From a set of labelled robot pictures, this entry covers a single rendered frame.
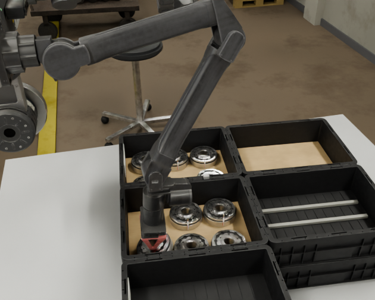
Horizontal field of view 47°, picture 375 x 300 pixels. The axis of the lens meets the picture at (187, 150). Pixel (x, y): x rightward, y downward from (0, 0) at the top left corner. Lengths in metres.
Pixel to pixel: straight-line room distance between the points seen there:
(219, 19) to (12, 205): 1.11
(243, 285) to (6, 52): 0.83
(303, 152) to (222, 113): 1.89
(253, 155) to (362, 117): 2.15
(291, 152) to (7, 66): 1.11
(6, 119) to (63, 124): 2.25
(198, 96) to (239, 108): 2.60
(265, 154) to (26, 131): 0.87
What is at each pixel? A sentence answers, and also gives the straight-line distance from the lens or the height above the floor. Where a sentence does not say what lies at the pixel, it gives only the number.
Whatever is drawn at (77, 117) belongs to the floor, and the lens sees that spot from 3.63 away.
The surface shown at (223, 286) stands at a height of 0.83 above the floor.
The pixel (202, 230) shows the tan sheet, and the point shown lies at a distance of 1.38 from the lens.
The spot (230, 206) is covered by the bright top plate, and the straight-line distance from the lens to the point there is 1.41.
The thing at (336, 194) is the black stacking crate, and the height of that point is 0.83.
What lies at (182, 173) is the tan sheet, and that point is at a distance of 1.59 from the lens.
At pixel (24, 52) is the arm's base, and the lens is 0.99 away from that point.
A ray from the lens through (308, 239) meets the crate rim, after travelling 1.26.
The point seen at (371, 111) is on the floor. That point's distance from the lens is 3.86.
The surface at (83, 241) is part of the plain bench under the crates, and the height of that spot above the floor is 0.70.
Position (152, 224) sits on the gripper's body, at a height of 0.98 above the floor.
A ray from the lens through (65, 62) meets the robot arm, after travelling 0.97.
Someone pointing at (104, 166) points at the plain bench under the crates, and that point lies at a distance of 1.87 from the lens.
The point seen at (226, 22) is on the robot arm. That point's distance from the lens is 1.02.
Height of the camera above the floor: 1.82
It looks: 36 degrees down
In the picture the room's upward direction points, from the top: 1 degrees counter-clockwise
